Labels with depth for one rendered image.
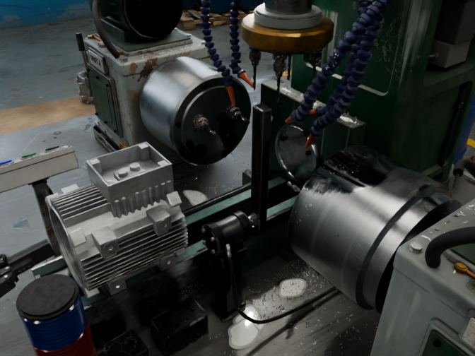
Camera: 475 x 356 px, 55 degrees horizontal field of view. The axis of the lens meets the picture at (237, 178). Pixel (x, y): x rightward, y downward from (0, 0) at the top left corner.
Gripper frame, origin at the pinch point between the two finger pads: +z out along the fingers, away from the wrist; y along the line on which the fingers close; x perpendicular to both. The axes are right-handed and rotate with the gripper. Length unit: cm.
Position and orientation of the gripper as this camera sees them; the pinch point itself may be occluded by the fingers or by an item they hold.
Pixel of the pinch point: (31, 256)
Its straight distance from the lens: 86.9
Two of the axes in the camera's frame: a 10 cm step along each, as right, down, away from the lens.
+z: 8.0, -4.4, 4.1
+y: -5.9, -4.5, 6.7
